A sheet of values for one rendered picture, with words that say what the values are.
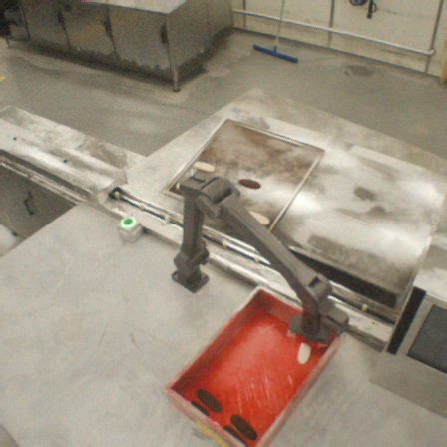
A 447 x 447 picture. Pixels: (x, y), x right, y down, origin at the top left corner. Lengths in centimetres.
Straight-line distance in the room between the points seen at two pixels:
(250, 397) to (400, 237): 79
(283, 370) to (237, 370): 14
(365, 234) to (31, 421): 129
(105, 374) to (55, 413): 19
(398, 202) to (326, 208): 28
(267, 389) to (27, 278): 99
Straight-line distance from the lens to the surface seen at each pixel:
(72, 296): 171
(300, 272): 117
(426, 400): 145
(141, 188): 206
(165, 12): 420
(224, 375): 144
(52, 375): 156
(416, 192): 188
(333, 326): 123
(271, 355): 147
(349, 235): 171
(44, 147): 233
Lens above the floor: 211
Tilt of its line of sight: 45 degrees down
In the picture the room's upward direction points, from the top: 3 degrees counter-clockwise
